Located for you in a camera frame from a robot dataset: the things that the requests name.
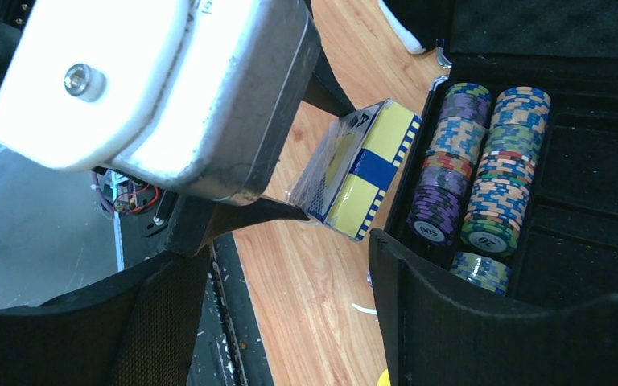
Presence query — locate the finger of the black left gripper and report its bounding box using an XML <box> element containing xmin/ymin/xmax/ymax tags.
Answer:
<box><xmin>303</xmin><ymin>50</ymin><xmax>356</xmax><ymax>117</ymax></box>
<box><xmin>164</xmin><ymin>196</ymin><xmax>309</xmax><ymax>256</ymax></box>

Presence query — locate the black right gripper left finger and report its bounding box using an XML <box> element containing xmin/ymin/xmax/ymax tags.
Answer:
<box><xmin>0</xmin><ymin>250</ymin><xmax>211</xmax><ymax>385</ymax></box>

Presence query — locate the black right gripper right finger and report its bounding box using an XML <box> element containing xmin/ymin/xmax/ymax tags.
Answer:
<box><xmin>369</xmin><ymin>229</ymin><xmax>618</xmax><ymax>385</ymax></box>

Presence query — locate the blue-green poker chip stack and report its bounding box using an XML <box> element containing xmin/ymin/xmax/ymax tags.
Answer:
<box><xmin>449</xmin><ymin>252</ymin><xmax>511</xmax><ymax>296</ymax></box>

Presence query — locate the blue yellow card deck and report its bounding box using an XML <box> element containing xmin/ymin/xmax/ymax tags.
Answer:
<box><xmin>286</xmin><ymin>99</ymin><xmax>422</xmax><ymax>241</ymax></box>

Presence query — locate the black poker set case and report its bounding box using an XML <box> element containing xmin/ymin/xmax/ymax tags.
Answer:
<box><xmin>385</xmin><ymin>1</ymin><xmax>618</xmax><ymax>308</ymax></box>

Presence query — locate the yellow round dealer button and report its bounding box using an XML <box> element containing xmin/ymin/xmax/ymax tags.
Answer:
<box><xmin>376</xmin><ymin>368</ymin><xmax>391</xmax><ymax>386</ymax></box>

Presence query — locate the black white striped cloth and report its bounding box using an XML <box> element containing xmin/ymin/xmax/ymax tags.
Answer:
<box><xmin>378</xmin><ymin>0</ymin><xmax>426</xmax><ymax>55</ymax></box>

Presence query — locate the multicolour chip row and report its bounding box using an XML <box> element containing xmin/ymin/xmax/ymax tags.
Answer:
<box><xmin>461</xmin><ymin>86</ymin><xmax>551</xmax><ymax>256</ymax></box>

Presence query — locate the purple chip row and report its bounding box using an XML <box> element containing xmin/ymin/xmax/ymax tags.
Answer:
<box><xmin>407</xmin><ymin>82</ymin><xmax>492</xmax><ymax>245</ymax></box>

